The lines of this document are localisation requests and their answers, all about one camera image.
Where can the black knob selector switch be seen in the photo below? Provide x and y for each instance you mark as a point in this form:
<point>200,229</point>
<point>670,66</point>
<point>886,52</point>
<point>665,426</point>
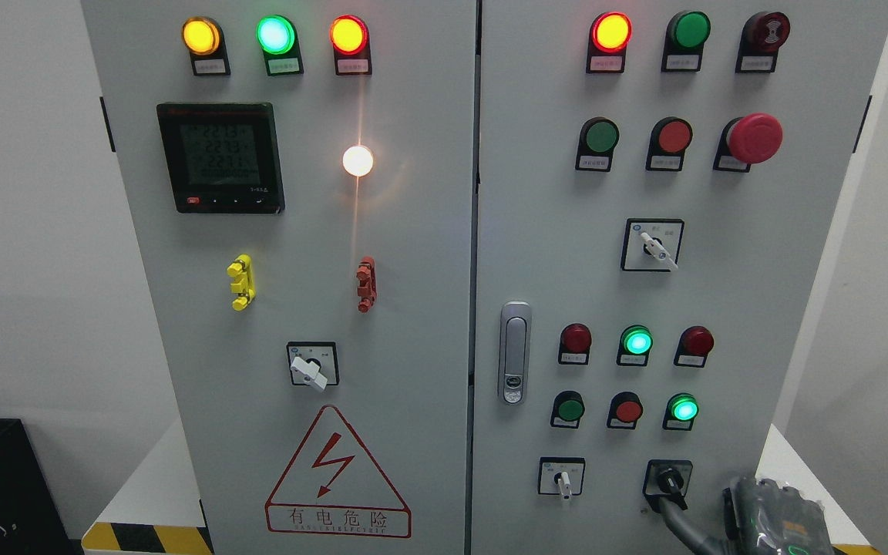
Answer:
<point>667,479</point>

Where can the red terminal connector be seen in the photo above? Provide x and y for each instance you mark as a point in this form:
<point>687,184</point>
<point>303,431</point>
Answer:
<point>366,284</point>

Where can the silver cabinet door latch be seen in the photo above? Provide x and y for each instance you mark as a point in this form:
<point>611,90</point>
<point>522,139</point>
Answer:
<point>513,351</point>

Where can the dark red lamp middle left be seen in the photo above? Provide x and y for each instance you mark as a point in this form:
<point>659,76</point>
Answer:
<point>575,343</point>

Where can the dark red lamp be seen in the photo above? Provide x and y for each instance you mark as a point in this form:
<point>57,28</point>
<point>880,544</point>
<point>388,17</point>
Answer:
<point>694,347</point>
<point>575,343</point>

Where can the white lit indicator lamp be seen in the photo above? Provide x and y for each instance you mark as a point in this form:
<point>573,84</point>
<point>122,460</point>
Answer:
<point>358,160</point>

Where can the left grey cabinet door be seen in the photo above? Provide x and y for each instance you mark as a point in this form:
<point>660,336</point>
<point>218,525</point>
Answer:
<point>404,365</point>

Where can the grey cabinet door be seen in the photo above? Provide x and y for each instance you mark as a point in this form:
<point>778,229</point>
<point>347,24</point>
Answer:
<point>404,365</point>
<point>551,236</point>

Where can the green push button lower row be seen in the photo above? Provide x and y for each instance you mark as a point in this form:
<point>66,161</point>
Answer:
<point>567,410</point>

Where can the green push button row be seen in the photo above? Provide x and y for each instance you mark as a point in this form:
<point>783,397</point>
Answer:
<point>595,149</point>
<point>567,410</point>

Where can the lit green lamp middle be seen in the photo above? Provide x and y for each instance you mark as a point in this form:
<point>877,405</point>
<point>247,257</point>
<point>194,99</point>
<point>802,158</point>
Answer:
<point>635,344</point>

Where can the yellow terminal connector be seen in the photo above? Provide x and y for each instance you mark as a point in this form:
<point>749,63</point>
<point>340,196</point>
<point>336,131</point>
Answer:
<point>242,282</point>

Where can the green push button upper row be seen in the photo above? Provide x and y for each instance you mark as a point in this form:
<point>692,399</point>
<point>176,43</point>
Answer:
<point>595,149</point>

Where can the red push button lower row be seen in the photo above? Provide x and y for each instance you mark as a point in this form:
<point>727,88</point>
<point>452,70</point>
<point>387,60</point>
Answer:
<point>624,412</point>

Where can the red push button row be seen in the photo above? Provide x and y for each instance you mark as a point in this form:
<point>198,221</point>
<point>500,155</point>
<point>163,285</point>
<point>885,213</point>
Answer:
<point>624,412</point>
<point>668,144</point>

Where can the right grey cabinet door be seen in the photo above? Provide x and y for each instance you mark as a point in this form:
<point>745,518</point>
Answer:
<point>551,236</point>

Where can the red electric hazard warning sticker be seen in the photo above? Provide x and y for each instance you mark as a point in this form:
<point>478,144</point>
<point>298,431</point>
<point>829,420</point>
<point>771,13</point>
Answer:
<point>333,485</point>

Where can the black digital power meter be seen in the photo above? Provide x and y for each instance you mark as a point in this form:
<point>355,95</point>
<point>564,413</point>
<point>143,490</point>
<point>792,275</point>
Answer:
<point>222,158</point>

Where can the dark red lamp middle right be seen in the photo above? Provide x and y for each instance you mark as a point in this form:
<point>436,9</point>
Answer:
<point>694,347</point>

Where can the red-rimmed lit lamp left door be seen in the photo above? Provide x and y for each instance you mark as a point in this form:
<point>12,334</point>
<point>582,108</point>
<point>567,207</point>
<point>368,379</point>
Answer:
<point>350,39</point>

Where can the red-rimmed lit lamp door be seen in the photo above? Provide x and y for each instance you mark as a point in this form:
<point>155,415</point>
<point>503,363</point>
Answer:
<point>350,39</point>
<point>608,40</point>

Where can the red push button upper row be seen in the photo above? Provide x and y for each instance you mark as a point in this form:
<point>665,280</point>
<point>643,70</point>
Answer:
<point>668,144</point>

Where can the lit green push button lower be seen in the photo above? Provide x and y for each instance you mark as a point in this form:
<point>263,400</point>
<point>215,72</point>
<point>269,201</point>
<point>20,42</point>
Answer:
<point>680,413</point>

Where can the green indicator lamp top left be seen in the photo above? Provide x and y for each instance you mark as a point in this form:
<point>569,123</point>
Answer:
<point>279,42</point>

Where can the red-rimmed lit lamp right door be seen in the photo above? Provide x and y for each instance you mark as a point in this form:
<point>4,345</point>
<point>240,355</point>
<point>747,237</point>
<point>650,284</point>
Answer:
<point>608,40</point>

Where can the red mushroom emergency stop button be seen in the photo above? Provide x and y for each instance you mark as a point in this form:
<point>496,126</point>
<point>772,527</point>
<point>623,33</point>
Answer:
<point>747,141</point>

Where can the yellow indicator lamp top left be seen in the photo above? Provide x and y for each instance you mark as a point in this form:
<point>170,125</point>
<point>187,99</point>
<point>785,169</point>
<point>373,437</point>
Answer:
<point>206,46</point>

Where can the dark green lamp top right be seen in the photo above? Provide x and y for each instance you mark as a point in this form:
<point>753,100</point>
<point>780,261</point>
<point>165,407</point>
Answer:
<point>684,41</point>

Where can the red black buzzer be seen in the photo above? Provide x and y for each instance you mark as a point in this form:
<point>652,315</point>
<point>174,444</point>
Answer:
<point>762,36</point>

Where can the white-handled selector switch left door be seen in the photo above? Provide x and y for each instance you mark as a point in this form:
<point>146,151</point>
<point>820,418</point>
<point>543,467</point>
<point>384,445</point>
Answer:
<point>313,364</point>

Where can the white-handled selector switch upper right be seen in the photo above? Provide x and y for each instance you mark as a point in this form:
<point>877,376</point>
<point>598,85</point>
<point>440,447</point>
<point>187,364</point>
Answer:
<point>652,245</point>

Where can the white-handled selector switch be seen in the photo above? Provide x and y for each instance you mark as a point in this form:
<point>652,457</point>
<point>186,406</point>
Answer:
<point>561,476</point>
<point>652,245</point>

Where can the white-handled selector switch lower right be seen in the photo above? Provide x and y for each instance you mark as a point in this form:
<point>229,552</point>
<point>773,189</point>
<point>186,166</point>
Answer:
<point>561,476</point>

